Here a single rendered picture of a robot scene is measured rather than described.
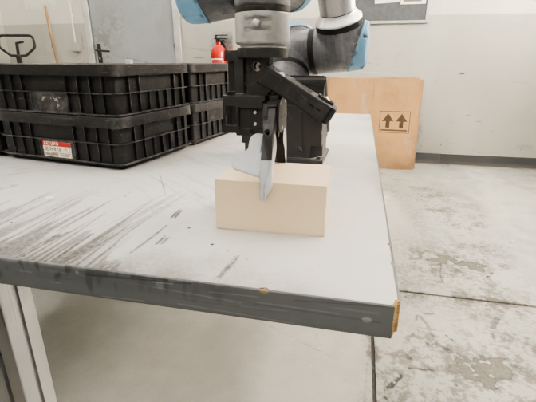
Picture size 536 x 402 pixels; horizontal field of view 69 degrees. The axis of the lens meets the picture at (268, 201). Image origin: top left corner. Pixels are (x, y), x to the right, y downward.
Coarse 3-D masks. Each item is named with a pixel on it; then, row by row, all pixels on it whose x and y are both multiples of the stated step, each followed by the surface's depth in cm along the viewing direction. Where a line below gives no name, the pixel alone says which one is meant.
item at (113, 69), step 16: (0, 64) 92; (16, 64) 90; (32, 64) 88; (48, 64) 87; (64, 64) 85; (80, 64) 83; (96, 64) 82; (112, 64) 82; (128, 64) 85; (144, 64) 90; (160, 64) 95; (176, 64) 101
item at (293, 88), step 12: (264, 72) 53; (276, 72) 53; (264, 84) 54; (276, 84) 53; (288, 84) 53; (300, 84) 55; (288, 96) 54; (300, 96) 53; (312, 96) 53; (324, 96) 55; (300, 108) 54; (312, 108) 53; (324, 108) 53; (336, 108) 55; (324, 120) 54
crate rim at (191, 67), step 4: (188, 64) 107; (192, 64) 108; (196, 64) 110; (200, 64) 112; (204, 64) 114; (208, 64) 116; (212, 64) 118; (216, 64) 120; (220, 64) 122; (224, 64) 125; (188, 68) 108; (192, 68) 108; (196, 68) 110; (200, 68) 112; (204, 68) 114; (208, 68) 116; (212, 68) 118; (216, 68) 120; (220, 68) 123; (224, 68) 125; (188, 72) 108; (192, 72) 109; (196, 72) 110; (200, 72) 112; (204, 72) 114
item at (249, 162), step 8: (256, 136) 55; (256, 144) 55; (248, 152) 55; (256, 152) 54; (232, 160) 55; (240, 160) 55; (248, 160) 54; (256, 160) 54; (264, 160) 53; (272, 160) 53; (240, 168) 54; (248, 168) 54; (256, 168) 54; (264, 168) 53; (272, 168) 54; (256, 176) 54; (264, 176) 53; (272, 176) 54; (264, 184) 53; (272, 184) 55; (264, 192) 54
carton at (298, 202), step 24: (288, 168) 62; (312, 168) 62; (216, 192) 57; (240, 192) 56; (288, 192) 55; (312, 192) 54; (216, 216) 58; (240, 216) 57; (264, 216) 57; (288, 216) 56; (312, 216) 55
